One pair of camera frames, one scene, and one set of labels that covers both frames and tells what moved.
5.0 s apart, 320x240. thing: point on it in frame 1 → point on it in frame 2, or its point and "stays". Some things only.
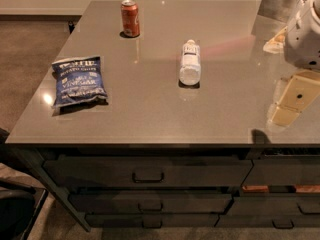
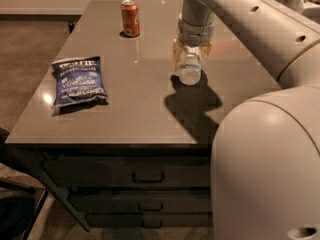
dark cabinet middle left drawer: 150,203 stays
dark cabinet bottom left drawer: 124,221 stays
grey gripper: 304,42 → 195,34
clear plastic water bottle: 190,64 stays
